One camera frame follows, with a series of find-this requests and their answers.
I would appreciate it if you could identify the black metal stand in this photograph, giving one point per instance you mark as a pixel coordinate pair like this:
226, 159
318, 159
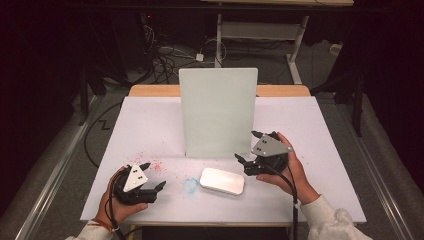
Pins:
82, 100
357, 110

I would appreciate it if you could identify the white glass whiteboard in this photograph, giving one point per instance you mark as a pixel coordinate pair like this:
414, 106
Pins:
218, 113

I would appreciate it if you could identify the white whiteboard eraser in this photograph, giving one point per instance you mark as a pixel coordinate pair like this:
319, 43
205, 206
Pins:
221, 181

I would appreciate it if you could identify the white metal table frame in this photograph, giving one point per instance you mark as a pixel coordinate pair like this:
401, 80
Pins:
260, 30

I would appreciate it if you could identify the person's left hand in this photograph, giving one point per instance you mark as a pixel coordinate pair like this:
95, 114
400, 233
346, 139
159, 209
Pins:
121, 210

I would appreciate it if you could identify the aluminium rail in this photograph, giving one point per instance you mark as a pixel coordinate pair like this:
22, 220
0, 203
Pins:
376, 173
50, 190

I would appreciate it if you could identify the white paper table cover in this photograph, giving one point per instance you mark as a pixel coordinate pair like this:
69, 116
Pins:
150, 133

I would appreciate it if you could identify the white power adapter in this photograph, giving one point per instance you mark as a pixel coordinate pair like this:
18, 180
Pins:
199, 57

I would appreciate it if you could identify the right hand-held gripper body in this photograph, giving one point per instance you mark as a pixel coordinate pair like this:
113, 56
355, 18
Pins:
270, 146

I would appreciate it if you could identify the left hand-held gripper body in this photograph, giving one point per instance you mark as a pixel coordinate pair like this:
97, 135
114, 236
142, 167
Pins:
135, 196

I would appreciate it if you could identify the person's right hand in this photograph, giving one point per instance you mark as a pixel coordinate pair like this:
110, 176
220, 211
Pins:
295, 180

